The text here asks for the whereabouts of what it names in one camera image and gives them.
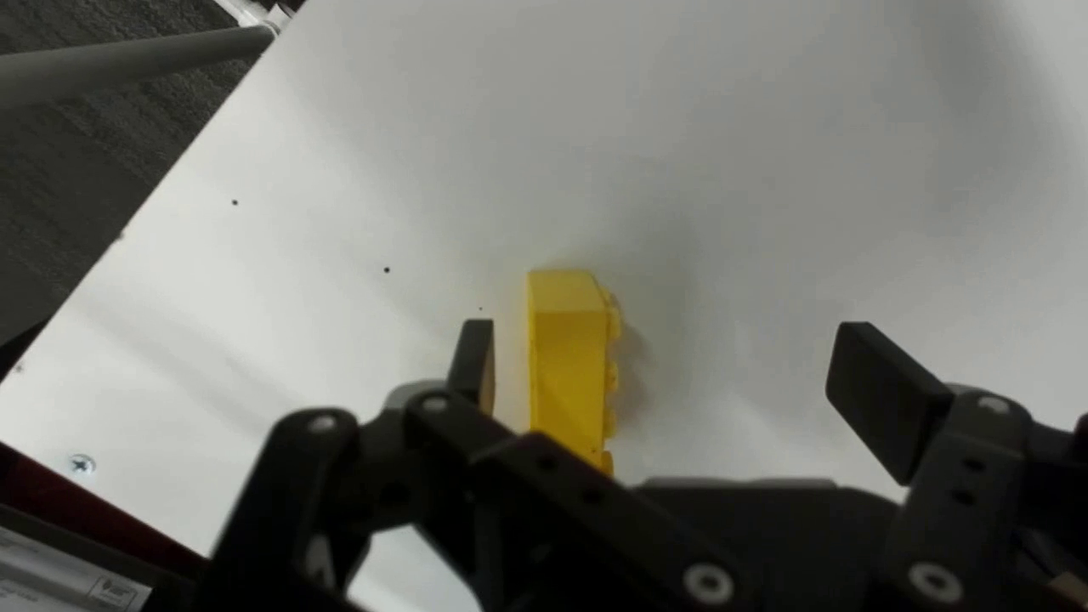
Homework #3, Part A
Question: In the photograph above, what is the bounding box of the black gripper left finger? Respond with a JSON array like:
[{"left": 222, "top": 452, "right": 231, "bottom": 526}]
[{"left": 191, "top": 317, "right": 755, "bottom": 612}]

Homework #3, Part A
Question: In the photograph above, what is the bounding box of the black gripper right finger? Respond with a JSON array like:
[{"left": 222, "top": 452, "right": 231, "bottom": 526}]
[{"left": 818, "top": 317, "right": 1088, "bottom": 612}]

